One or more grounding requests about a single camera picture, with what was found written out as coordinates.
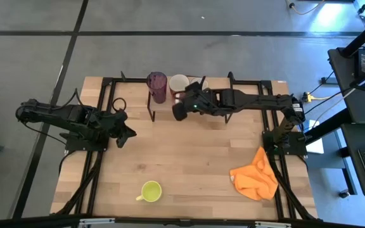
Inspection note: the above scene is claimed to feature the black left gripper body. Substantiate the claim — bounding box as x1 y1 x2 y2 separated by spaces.
87 109 129 140

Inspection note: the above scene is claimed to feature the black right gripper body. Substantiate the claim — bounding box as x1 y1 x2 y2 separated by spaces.
182 81 218 115

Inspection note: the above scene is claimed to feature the white patterned mug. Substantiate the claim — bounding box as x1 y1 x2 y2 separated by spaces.
190 77 209 91

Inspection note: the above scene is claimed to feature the orange mug with white inside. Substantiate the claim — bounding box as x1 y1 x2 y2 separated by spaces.
169 74 190 105

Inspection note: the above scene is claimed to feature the purple plastic tumbler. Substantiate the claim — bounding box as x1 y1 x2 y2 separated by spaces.
146 71 168 105

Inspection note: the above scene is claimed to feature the yellow-green mug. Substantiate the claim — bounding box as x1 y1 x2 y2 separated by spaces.
135 180 163 203

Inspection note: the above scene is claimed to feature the wooden shelf with black legs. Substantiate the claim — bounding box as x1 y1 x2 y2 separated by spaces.
146 72 236 124

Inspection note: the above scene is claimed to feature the orange cloth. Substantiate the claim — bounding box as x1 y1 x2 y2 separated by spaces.
229 146 279 201

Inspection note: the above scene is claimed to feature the black table edge crossbar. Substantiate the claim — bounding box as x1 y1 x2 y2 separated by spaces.
0 214 365 228

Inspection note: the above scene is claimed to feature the yellow power plug adapter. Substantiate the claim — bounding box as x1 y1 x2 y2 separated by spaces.
302 91 317 103

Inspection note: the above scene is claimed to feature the black desk with monitor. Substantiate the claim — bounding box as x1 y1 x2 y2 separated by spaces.
327 47 365 125

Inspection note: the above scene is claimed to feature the black desk with keyboard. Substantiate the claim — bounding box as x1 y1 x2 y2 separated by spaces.
340 122 365 199

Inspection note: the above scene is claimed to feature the black slanted pole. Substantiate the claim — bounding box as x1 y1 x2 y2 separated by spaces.
340 11 365 59

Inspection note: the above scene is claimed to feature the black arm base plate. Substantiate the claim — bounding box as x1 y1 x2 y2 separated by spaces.
262 130 309 156
64 127 111 152

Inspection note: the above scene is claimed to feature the black aluminium frame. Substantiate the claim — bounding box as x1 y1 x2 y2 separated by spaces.
51 71 155 219
226 71 318 221

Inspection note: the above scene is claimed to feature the black cable bundle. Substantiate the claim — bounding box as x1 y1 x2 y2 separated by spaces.
55 151 104 216
267 148 316 221

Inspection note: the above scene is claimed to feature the yellow floor cable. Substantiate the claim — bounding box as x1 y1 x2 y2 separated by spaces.
285 0 326 16

